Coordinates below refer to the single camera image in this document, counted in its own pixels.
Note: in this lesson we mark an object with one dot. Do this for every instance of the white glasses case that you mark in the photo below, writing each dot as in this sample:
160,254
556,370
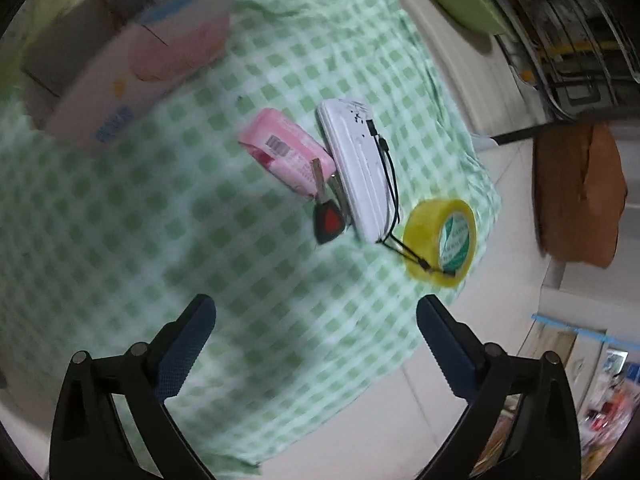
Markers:
355,147

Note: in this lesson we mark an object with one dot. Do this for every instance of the pink tissue pack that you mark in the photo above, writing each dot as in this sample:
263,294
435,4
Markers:
286,151

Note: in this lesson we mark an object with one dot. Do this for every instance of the yellow tape roll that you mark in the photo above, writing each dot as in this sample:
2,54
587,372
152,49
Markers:
440,240

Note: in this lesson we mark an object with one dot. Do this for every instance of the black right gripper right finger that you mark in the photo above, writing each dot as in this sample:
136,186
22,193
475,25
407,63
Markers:
543,440

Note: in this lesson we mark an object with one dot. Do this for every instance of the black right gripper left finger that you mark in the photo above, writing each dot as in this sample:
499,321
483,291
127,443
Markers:
88,440

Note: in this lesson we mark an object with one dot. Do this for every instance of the red black key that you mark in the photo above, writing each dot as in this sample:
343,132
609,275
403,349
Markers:
329,222

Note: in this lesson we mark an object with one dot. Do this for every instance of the white cardboard storage box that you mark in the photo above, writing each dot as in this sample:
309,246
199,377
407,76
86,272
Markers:
104,64

